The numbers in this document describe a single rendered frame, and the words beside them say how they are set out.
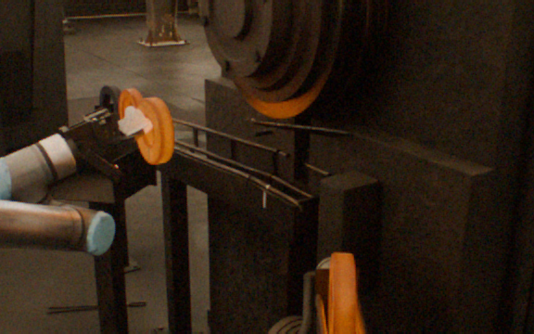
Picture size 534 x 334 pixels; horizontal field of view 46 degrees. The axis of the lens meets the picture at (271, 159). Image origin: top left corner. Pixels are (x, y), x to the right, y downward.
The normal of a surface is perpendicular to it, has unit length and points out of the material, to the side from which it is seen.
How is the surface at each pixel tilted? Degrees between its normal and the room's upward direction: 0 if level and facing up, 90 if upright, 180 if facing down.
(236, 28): 90
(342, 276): 30
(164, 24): 90
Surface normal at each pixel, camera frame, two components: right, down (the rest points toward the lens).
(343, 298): -0.04, -0.28
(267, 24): -0.83, 0.17
